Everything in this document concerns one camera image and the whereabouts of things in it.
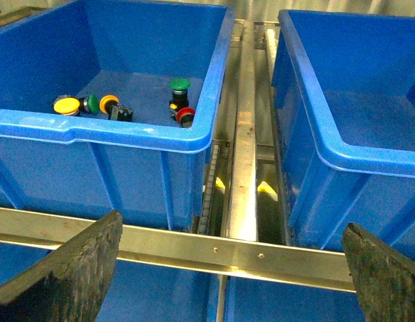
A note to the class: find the red button lying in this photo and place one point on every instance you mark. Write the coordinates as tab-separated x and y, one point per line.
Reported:
185	117

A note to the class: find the left blue plastic bin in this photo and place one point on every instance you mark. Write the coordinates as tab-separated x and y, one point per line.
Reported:
150	169

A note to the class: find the yellow mushroom button upright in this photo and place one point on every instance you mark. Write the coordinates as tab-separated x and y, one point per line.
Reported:
68	106

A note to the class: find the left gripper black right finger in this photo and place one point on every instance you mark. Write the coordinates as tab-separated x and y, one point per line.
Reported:
383	278

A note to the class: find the center metal divider rail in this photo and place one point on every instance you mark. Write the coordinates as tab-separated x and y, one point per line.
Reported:
241	220

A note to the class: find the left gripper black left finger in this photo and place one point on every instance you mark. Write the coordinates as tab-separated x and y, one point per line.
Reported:
70	283

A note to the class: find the white roller conveyor track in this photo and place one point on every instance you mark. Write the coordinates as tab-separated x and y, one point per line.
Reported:
209	188

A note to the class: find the orange yellow button lying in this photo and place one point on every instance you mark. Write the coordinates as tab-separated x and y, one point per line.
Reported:
111	106

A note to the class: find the middle blue plastic bin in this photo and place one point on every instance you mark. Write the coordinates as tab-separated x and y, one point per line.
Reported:
345	110

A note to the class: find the blue plastic bin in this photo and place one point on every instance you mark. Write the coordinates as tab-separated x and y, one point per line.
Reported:
150	169
345	110

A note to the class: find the shelf blue bin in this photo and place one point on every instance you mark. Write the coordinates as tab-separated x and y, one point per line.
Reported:
257	300
142	292

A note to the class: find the front metal shelf rail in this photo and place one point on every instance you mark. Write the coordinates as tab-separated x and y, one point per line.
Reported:
203	253

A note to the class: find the green mushroom button upright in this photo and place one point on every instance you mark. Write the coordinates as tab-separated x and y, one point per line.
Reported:
179	99

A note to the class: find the green button lying sideways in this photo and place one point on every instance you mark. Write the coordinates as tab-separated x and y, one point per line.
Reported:
89	104

